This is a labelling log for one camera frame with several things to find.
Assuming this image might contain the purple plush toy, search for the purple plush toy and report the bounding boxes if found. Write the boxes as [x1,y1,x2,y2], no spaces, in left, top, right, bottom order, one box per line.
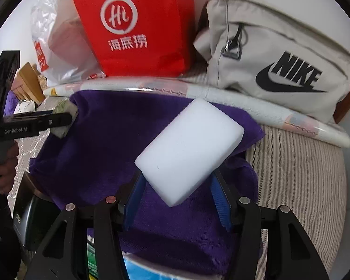
[3,90,19,116]

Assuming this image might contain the purple towel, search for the purple towel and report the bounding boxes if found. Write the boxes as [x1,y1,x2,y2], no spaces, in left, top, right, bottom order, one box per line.
[29,89,266,278]

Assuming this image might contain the red Hi paper bag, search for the red Hi paper bag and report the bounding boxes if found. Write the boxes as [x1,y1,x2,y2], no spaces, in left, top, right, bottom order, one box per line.
[73,0,195,77]

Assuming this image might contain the dark green tea tin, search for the dark green tea tin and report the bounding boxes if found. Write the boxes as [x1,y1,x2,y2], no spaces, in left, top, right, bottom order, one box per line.
[13,171,60,252]

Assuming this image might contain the person's left hand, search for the person's left hand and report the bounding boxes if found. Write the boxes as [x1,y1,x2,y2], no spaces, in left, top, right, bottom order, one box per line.
[0,141,19,195]

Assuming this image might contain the green wet wipes packet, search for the green wet wipes packet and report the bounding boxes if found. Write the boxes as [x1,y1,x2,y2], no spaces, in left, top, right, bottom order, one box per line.
[87,235,98,279]

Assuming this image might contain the white Miniso plastic bag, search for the white Miniso plastic bag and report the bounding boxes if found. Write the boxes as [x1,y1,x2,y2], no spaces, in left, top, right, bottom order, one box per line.
[30,0,105,87]

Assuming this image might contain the beige Nike bag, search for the beige Nike bag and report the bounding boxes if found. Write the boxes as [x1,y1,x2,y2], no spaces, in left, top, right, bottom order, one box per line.
[194,0,350,123]

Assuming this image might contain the wooden headboard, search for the wooden headboard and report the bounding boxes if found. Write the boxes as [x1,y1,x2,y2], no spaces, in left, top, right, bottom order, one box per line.
[11,63,45,105]

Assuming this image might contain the blue tissue box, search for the blue tissue box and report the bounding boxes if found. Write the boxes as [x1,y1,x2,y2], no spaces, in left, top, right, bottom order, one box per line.
[122,256,193,280]

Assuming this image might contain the rolled patterned paper tube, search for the rolled patterned paper tube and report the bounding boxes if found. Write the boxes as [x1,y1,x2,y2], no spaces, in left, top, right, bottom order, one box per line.
[43,77,350,148]

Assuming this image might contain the green cassette tissue pack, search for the green cassette tissue pack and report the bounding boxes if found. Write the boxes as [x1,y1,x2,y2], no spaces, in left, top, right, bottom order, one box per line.
[36,100,78,138]

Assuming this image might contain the white sponge block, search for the white sponge block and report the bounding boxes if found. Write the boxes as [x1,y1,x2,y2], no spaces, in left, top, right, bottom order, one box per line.
[134,99,245,207]

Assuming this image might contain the striped mattress pad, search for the striped mattress pad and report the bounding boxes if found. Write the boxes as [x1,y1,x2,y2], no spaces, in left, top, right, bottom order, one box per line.
[8,95,348,278]

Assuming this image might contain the white spotted pillow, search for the white spotted pillow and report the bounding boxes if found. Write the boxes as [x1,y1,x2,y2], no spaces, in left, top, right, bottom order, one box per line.
[14,101,36,114]

